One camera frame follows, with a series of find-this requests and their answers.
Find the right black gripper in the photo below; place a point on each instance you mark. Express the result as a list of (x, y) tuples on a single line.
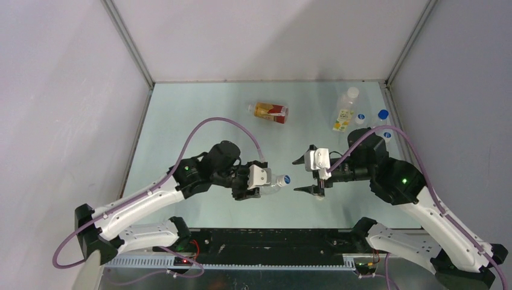
[(317, 189)]

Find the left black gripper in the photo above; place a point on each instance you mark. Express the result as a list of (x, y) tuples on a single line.
[(243, 193)]

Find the orange red label bottle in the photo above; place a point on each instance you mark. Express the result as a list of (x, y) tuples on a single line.
[(268, 111)]

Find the blue white bottle cap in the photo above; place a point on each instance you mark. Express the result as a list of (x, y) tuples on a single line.
[(360, 118)]

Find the clear crushed plastic bottle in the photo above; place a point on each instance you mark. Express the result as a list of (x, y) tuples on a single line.
[(358, 126)]

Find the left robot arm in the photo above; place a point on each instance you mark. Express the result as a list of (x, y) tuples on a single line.
[(113, 228)]

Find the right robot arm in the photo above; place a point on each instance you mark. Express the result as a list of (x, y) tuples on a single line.
[(455, 255)]

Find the clear bottle yellow label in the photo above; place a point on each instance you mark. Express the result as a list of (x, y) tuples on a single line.
[(345, 109)]

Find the clear bottle white cap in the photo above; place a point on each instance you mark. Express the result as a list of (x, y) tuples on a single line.
[(387, 136)]

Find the blue label water bottle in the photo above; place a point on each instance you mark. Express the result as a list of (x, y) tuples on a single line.
[(380, 119)]

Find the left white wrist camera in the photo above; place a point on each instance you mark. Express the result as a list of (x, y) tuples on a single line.
[(259, 177)]

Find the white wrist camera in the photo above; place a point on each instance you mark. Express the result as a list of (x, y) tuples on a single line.
[(318, 160), (259, 177)]

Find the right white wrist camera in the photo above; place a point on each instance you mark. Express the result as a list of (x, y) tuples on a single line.
[(318, 160)]

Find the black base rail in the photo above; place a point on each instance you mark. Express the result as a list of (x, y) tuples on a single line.
[(271, 247)]

